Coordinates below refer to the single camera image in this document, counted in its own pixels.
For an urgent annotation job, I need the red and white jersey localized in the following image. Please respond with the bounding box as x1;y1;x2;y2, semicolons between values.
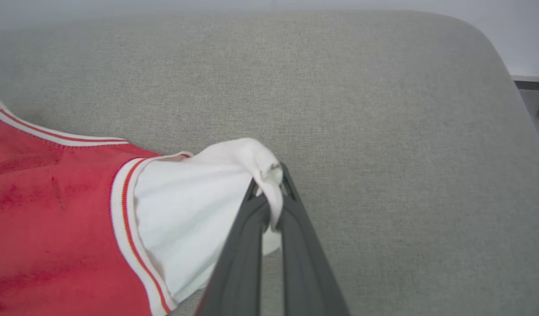
0;99;284;316

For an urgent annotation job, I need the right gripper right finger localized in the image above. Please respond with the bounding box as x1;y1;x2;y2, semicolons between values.
279;163;351;316

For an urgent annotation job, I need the grey fabric sofa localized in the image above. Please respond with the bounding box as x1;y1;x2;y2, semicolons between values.
0;11;539;316

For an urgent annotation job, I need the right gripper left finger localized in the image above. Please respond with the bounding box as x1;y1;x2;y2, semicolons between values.
195;179;271;316

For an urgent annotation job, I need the dark grey baseboard strip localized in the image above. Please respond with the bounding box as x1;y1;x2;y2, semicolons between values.
513;75;539;91

